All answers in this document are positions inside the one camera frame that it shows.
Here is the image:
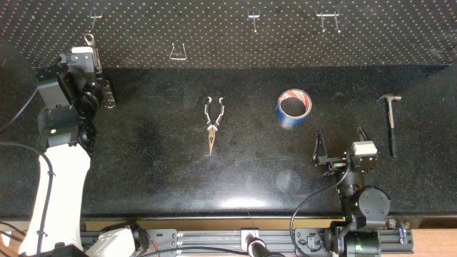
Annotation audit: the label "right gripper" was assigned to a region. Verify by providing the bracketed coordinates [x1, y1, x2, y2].
[312, 126, 378, 178]

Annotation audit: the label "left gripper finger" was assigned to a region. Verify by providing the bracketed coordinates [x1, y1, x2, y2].
[101, 80, 117, 109]

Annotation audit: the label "wrench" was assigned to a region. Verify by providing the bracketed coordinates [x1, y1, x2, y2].
[84, 32, 104, 74]

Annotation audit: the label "roll of blue tape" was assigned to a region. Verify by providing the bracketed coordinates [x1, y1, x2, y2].
[275, 88, 313, 129]

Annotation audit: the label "pliers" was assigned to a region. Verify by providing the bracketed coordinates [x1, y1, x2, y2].
[204, 96, 226, 156]

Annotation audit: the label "black pegboard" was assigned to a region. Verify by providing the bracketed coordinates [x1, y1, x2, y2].
[0, 0, 457, 69]

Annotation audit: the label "hammer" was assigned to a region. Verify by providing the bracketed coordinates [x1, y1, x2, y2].
[376, 93, 403, 158]

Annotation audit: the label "metal hook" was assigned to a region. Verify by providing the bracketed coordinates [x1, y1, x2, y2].
[247, 10, 261, 34]
[169, 42, 188, 61]
[315, 9, 342, 34]
[89, 11, 104, 31]

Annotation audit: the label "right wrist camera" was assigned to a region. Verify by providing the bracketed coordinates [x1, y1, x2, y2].
[351, 141, 378, 156]

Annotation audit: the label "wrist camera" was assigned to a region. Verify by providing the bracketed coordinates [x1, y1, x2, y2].
[70, 46, 96, 72]
[351, 141, 378, 156]

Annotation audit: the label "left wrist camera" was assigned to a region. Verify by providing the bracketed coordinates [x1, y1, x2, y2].
[70, 46, 96, 72]

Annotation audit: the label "black cable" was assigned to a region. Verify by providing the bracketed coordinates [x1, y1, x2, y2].
[0, 87, 56, 256]
[289, 158, 353, 257]

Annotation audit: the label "mounting rail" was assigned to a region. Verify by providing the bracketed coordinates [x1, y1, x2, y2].
[80, 228, 415, 257]

